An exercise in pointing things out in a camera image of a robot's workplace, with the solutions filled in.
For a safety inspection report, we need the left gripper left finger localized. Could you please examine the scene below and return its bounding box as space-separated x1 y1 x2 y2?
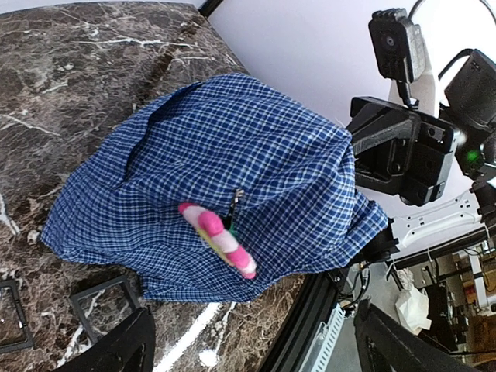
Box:
57 308 156 372

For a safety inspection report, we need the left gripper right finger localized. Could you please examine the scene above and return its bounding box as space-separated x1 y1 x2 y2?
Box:
353 300 475 372

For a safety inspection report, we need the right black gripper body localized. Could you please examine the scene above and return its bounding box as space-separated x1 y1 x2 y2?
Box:
347 97 457 206

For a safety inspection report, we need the blue checkered shirt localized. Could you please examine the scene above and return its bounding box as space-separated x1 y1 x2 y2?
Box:
41 74 388 302

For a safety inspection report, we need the pink flower brooch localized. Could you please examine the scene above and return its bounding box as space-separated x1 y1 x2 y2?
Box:
178 202 257 279

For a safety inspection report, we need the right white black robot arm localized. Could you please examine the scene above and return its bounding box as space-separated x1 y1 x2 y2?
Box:
348 49 495 249

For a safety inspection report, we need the white slotted cable duct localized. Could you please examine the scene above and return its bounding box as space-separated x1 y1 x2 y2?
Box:
300 304 345 372

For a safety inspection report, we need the middle black display frame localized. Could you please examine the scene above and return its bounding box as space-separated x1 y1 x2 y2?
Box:
70 275 140 345

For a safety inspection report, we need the black display frame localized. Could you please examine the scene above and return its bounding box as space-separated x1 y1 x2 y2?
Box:
1 280 34 354
70 275 140 345

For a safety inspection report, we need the black aluminium front rail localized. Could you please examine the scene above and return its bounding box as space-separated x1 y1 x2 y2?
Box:
259 269 349 372

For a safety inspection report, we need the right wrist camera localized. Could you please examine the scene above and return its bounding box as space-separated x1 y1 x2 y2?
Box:
368 9 425 109

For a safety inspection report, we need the left black display frame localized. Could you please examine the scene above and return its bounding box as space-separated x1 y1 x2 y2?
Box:
1 280 34 354

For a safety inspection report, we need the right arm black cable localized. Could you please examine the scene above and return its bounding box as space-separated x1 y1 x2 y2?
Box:
408 0 496 24

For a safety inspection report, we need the right black frame post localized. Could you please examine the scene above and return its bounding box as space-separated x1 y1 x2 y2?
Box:
198 0 223 19

